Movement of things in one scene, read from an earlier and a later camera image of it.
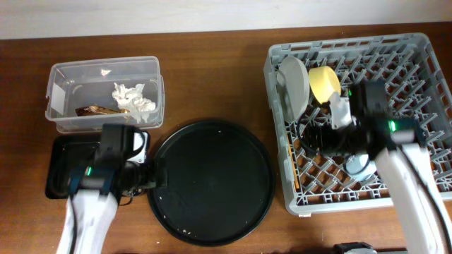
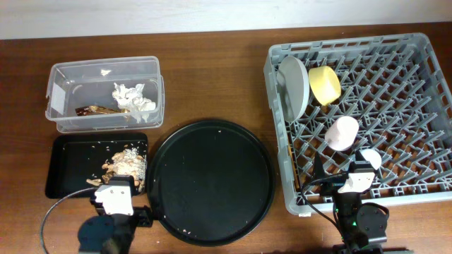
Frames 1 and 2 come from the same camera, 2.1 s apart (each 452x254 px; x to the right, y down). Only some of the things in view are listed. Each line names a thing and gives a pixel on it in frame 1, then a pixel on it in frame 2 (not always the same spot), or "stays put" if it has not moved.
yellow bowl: [324, 82] stays put
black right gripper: [323, 129] -> [331, 185]
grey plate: [293, 74] stays put
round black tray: [221, 183] stays put
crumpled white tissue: [132, 99] stays put
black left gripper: [150, 181] -> [143, 219]
